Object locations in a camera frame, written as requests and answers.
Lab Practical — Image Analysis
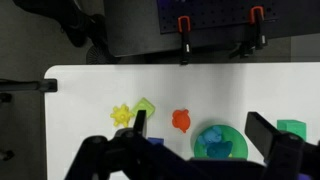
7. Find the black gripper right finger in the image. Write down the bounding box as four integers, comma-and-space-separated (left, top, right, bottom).
244, 111, 320, 180

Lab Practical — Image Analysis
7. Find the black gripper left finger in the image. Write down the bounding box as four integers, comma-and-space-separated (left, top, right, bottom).
64, 109, 214, 180

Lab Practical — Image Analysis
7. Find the orange rubber toy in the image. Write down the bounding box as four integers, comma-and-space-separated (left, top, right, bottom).
171, 108, 192, 134

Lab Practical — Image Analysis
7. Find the yellow spiky toy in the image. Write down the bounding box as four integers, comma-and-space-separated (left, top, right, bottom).
109, 103, 135, 128

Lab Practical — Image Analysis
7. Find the green bowl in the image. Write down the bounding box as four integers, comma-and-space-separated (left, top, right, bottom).
193, 124, 249, 160

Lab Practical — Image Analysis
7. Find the teal rubber toy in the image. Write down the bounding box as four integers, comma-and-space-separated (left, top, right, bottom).
206, 140, 234, 159

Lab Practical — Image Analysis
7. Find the blue rubber toy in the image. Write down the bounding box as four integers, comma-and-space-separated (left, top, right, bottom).
197, 128, 224, 147

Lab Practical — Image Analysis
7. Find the green cube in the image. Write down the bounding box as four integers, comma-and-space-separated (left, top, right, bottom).
276, 119, 307, 141

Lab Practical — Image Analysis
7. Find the blue square block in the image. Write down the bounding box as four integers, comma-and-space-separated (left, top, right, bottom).
147, 136, 165, 146

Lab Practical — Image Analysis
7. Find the lime green square block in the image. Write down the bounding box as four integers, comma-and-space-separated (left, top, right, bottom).
131, 97, 157, 118

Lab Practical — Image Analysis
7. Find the orange and black clamp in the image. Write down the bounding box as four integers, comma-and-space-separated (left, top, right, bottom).
177, 15, 193, 66
229, 5, 269, 60

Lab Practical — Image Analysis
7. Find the black chair base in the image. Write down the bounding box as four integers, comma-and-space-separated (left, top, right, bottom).
13, 0, 118, 65

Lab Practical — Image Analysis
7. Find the black pegboard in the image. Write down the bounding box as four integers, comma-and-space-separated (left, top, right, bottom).
156, 0, 279, 35

